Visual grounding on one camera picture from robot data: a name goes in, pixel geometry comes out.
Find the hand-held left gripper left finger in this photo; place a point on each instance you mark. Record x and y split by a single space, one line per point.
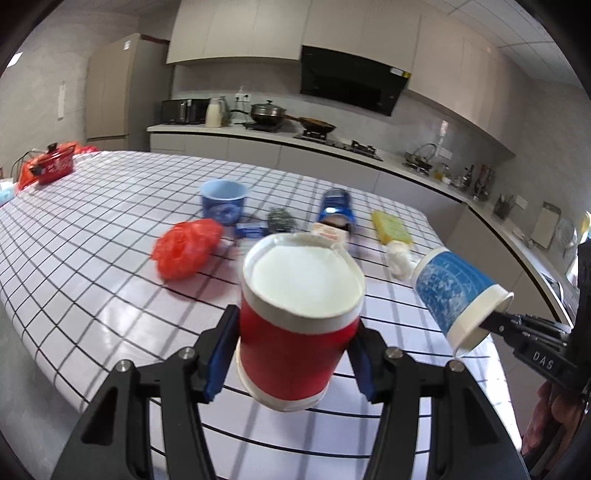
225 355

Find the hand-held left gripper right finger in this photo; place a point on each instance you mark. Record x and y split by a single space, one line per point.
364 369

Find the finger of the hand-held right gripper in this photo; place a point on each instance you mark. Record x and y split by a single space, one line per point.
535 338
517 322

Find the red paper cup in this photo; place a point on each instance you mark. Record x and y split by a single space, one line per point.
286 355

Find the blue patterned paper cup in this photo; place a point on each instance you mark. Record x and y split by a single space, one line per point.
448 290

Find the yellow sponge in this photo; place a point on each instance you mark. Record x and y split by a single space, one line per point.
391 227

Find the steel wool scrubber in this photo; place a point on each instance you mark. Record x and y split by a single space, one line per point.
281 219

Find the person's right hand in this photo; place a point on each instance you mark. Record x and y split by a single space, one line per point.
556 415

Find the grey cutting board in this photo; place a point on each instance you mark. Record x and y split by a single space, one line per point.
545 226

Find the red plastic bag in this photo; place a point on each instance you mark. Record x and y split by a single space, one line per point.
184 249

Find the crumpled white tissue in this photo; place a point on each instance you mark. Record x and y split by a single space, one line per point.
399 259

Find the grey knife holder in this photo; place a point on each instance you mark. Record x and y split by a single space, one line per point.
503 207

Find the small blue packet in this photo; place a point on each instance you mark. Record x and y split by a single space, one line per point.
249 229

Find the small white red carton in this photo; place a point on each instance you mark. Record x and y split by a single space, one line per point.
328 232

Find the utensil holder with utensils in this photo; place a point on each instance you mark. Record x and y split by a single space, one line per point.
482 182

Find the blue ceramic cup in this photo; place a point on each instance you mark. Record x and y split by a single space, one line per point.
222 205

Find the dark glass bottle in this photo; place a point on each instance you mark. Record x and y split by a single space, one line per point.
468 177

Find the blue soda can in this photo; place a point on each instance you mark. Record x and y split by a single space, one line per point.
337 207

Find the yellow liquid bottle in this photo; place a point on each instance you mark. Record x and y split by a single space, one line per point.
442 173

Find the steel kettle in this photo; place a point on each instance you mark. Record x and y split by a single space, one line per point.
421 159

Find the black gas stove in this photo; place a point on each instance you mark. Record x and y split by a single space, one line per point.
346 145

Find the black induction cooker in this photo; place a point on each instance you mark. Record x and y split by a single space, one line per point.
263 126

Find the white thermos jug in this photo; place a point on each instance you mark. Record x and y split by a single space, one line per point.
213 115

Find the wok with glass lid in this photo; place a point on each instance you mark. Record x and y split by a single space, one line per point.
268 113

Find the green vase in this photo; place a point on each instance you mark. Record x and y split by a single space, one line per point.
226 108

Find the black microwave oven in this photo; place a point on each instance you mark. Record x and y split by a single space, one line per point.
182 111

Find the black frying pan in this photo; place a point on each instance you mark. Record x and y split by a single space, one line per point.
318 123

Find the red cooking pot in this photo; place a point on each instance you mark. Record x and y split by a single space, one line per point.
54 165

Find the blue tissue pack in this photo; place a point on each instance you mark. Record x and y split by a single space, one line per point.
5 193

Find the beige refrigerator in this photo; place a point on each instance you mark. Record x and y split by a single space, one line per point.
113 92

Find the black range hood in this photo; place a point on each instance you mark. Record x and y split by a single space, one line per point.
351 78

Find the white wall switch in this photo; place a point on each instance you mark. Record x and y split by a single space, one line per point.
521 201

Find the white wall socket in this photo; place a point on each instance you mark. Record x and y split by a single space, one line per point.
243 97

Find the white wall strip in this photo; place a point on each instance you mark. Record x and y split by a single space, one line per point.
61 101

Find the beige upper wall cabinets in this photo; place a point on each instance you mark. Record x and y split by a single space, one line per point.
240 32

